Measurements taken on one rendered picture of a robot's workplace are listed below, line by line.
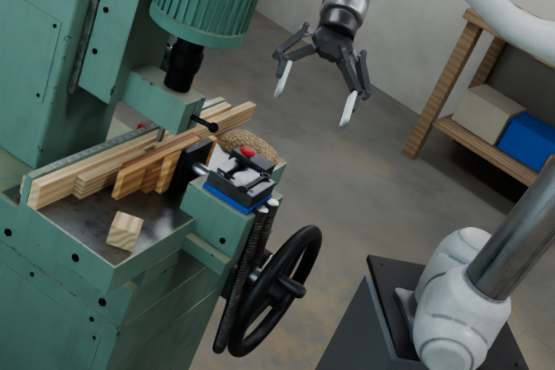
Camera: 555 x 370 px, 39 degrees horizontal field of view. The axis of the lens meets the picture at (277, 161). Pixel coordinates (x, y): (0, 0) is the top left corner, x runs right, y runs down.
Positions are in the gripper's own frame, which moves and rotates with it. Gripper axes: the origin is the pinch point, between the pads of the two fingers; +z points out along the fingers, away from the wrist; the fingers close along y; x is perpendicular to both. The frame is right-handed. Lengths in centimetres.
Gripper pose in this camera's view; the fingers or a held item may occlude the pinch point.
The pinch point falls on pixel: (312, 104)
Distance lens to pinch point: 146.3
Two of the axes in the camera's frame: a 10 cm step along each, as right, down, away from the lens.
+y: -9.0, -4.0, -1.8
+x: 3.3, -3.6, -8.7
